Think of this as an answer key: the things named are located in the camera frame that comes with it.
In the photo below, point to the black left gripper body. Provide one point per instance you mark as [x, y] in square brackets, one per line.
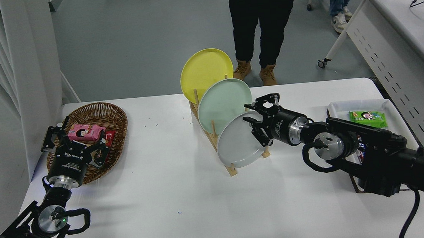
[69, 162]

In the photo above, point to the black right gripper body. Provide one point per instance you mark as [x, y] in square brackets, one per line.
[280, 127]

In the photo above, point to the grey plate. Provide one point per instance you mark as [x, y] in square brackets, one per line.
[236, 143]

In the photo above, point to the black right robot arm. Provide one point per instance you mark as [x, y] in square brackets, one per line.
[381, 158]

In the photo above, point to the mint green plate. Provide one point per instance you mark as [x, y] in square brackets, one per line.
[222, 103]

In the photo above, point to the wooden plate rack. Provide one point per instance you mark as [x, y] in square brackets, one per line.
[232, 169]

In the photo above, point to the yellow plate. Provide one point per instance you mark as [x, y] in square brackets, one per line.
[200, 72]

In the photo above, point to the red snack bar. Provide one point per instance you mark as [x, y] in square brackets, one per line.
[110, 136]

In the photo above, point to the pink snack box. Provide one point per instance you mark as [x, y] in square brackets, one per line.
[84, 132]

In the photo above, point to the brown wicker basket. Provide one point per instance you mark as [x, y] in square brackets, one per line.
[94, 115]

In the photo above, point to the Snickers bar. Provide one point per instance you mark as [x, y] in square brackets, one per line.
[359, 155]

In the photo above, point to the person in tan boots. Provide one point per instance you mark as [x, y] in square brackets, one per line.
[260, 16]

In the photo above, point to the green snack pack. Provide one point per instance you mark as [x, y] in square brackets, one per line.
[367, 119]

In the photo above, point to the white tray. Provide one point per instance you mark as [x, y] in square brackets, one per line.
[393, 108]

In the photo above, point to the white side table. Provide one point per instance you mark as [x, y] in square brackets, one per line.
[408, 16]

